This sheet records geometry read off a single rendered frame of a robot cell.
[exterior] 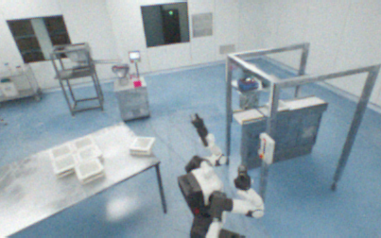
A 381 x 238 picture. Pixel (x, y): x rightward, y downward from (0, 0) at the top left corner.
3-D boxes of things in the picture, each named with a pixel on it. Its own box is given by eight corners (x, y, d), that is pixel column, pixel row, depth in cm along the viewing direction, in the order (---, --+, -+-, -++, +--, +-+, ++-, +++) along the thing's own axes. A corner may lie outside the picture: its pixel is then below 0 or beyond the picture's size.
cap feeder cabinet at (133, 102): (122, 124, 499) (114, 91, 460) (121, 112, 546) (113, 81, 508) (152, 118, 513) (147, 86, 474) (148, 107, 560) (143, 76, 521)
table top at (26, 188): (-4, 245, 187) (-6, 242, 185) (-3, 170, 266) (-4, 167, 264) (161, 162, 258) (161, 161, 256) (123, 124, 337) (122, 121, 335)
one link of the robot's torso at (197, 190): (192, 231, 173) (189, 197, 154) (178, 197, 200) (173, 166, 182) (228, 217, 181) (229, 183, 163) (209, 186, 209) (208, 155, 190)
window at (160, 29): (147, 47, 714) (140, 6, 655) (147, 47, 715) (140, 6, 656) (190, 42, 744) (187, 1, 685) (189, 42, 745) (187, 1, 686)
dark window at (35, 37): (24, 63, 640) (5, 20, 584) (25, 63, 641) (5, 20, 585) (76, 57, 669) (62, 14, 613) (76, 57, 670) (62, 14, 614)
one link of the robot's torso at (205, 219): (205, 244, 182) (204, 229, 173) (190, 238, 187) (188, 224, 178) (216, 214, 204) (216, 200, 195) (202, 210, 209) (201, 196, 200)
